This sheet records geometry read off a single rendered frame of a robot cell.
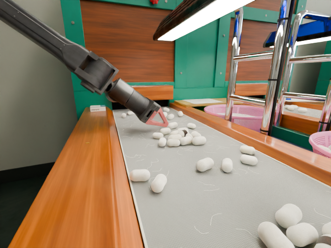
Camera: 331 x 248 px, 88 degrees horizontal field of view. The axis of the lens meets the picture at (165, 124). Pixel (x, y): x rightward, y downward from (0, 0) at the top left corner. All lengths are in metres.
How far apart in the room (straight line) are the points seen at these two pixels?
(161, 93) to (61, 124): 1.18
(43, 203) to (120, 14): 0.81
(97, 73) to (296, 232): 0.45
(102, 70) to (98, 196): 0.32
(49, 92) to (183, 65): 1.22
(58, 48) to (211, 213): 0.46
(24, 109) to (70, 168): 1.55
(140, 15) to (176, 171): 0.77
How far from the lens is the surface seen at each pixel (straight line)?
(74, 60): 0.48
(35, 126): 1.87
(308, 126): 0.77
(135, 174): 0.29
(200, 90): 1.02
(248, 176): 0.35
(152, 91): 0.85
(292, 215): 0.26
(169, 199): 0.27
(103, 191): 0.25
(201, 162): 0.32
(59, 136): 1.86
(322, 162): 0.41
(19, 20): 0.54
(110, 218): 0.22
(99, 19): 0.92
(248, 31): 1.23
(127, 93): 0.48
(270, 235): 0.23
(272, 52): 0.51
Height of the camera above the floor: 0.91
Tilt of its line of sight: 16 degrees down
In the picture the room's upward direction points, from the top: straight up
